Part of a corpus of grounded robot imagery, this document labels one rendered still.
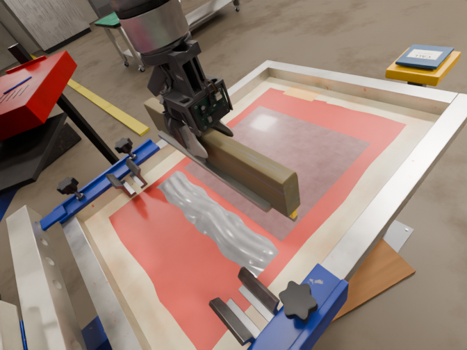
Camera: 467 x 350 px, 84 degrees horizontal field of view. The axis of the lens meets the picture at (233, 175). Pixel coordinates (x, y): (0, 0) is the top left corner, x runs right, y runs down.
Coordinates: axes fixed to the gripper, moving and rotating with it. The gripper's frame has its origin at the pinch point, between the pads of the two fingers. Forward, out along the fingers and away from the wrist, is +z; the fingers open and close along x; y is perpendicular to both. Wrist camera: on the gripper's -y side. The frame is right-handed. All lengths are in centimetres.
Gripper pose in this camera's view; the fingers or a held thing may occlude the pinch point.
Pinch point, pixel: (208, 148)
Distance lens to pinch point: 49.5
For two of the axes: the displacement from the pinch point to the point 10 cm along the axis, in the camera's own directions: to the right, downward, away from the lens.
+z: 2.8, 6.5, 7.0
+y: 6.5, 4.1, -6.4
